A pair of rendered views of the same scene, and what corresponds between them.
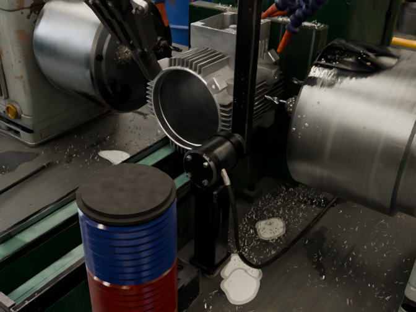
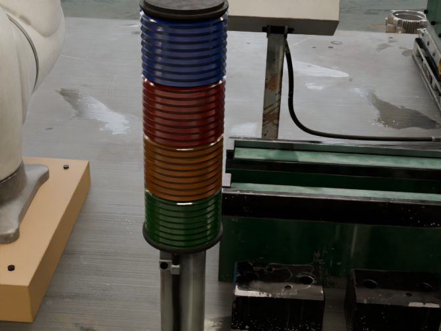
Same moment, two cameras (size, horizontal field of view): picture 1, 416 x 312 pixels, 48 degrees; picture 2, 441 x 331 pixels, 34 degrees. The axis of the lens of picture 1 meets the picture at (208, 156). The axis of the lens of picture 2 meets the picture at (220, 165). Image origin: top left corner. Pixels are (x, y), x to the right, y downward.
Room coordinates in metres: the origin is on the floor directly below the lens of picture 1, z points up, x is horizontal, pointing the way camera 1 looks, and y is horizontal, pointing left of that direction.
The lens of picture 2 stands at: (0.00, -0.37, 1.36)
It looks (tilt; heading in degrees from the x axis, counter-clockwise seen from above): 29 degrees down; 58
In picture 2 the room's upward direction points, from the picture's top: 2 degrees clockwise
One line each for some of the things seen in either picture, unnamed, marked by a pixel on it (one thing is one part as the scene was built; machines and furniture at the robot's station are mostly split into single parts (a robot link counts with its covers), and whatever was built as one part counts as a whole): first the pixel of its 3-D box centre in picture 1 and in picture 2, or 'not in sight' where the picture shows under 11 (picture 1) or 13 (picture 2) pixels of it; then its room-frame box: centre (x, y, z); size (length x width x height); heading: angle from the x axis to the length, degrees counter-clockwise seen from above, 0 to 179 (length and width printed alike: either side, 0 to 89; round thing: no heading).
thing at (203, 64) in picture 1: (216, 93); not in sight; (0.85, -0.01, 1.02); 0.20 x 0.19 x 0.19; 144
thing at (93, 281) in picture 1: (133, 277); (183, 100); (0.23, 0.05, 1.14); 0.06 x 0.06 x 0.04
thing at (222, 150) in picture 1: (285, 168); not in sight; (0.73, -0.14, 0.92); 0.45 x 0.13 x 0.24; 145
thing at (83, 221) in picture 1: (129, 226); (184, 41); (0.23, 0.05, 1.19); 0.06 x 0.06 x 0.04
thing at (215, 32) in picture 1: (230, 40); not in sight; (0.88, -0.04, 1.11); 0.12 x 0.11 x 0.07; 144
